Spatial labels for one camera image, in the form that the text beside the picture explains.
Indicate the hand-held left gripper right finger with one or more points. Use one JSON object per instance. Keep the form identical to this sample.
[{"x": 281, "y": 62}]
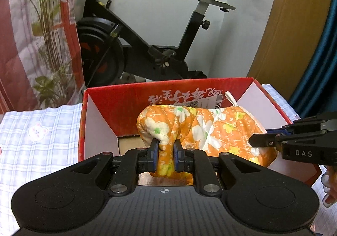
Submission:
[{"x": 177, "y": 155}]

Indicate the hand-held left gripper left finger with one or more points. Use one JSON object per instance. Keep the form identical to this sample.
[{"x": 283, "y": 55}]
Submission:
[{"x": 155, "y": 153}]

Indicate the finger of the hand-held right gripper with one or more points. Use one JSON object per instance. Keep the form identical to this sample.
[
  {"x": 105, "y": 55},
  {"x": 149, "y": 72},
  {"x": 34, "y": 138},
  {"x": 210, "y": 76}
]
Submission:
[
  {"x": 287, "y": 128},
  {"x": 264, "y": 141}
]

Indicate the orange floral oven mitt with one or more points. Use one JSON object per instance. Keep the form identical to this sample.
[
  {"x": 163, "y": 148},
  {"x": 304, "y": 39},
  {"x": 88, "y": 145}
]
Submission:
[{"x": 221, "y": 130}]

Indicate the red cardboard box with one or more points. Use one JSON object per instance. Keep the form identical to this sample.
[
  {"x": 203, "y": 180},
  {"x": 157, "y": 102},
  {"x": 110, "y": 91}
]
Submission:
[{"x": 126, "y": 93}]

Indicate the person's right hand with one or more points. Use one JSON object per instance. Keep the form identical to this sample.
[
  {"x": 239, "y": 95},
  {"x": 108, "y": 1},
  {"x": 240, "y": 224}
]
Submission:
[{"x": 330, "y": 188}]

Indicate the blue curtain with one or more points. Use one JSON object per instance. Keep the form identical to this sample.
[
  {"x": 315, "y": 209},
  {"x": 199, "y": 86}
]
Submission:
[{"x": 321, "y": 67}]

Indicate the yellow wooden panel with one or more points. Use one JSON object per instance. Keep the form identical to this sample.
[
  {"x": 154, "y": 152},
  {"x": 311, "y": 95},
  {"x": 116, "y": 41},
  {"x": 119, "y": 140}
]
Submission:
[{"x": 287, "y": 27}]

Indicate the black exercise bike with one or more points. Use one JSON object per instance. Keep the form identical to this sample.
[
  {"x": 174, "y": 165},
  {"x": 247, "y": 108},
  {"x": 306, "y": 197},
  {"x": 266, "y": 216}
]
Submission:
[{"x": 147, "y": 41}]

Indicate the white blue plaid tablecloth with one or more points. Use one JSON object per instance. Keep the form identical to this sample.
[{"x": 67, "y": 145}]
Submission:
[{"x": 39, "y": 146}]

